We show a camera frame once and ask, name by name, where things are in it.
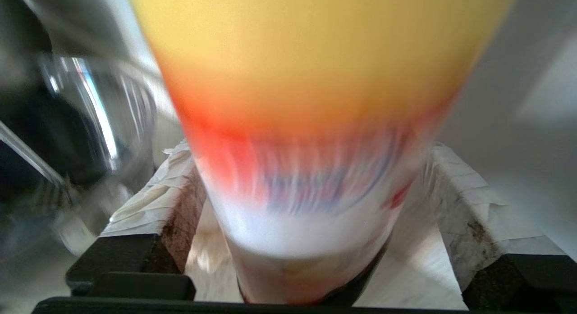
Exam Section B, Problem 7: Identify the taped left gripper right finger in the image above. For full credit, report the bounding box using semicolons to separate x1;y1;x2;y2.
423;142;577;313

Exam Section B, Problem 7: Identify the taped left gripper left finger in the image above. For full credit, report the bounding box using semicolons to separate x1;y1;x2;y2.
66;141;208;301

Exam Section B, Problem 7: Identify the yellow orange white detergent bottle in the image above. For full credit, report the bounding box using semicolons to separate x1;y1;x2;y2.
128;0;520;305

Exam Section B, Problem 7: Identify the clear glass bowl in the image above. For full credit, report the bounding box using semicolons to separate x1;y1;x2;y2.
18;0;159;260

